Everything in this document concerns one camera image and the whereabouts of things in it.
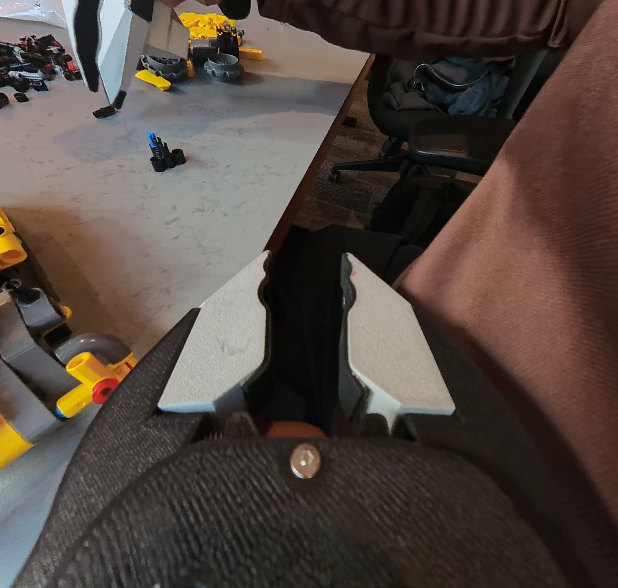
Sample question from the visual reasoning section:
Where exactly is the black wheel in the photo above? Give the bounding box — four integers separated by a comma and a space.
215, 29, 242, 60

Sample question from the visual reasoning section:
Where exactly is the black multi-hole connector piece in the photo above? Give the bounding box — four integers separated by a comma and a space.
150, 142, 186, 172

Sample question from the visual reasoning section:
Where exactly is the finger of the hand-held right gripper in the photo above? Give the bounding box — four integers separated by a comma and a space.
55, 0, 102, 92
97, 0, 147, 111

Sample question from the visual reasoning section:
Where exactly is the pile of yellow beams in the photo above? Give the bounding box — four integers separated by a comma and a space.
177, 11, 263, 61

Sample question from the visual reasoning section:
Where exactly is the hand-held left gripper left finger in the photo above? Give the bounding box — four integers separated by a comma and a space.
158, 251, 273, 415

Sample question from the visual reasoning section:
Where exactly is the grey desk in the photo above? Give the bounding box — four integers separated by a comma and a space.
0, 0, 372, 588

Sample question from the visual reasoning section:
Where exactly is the person's right forearm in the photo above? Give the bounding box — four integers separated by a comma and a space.
251, 0, 618, 63

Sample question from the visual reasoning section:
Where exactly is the black office chair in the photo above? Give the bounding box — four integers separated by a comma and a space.
329, 53, 570, 185

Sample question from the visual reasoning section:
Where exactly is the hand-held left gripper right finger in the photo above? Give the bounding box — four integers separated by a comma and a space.
338, 253, 456, 432

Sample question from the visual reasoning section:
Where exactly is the yellow toy vehicle model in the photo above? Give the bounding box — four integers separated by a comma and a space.
0, 210, 138, 471

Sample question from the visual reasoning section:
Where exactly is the group of grey toothed wheels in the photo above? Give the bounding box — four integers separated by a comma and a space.
140, 53, 244, 83

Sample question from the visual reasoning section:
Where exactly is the pile of small building parts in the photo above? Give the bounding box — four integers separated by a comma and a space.
0, 33, 80, 106

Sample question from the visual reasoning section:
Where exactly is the yellow curved panel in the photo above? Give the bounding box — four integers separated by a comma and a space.
136, 70, 173, 92

